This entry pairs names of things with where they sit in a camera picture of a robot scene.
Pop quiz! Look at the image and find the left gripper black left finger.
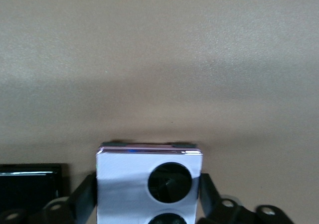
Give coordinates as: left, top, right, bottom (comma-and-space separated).
27, 173, 97, 224

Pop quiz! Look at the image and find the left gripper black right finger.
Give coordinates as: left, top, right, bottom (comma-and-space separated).
196, 173, 255, 224

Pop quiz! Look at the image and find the lilac flip phone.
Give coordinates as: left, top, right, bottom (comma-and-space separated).
96, 141, 203, 224

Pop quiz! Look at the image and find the long black phone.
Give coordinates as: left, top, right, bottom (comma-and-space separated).
0, 163, 63, 211

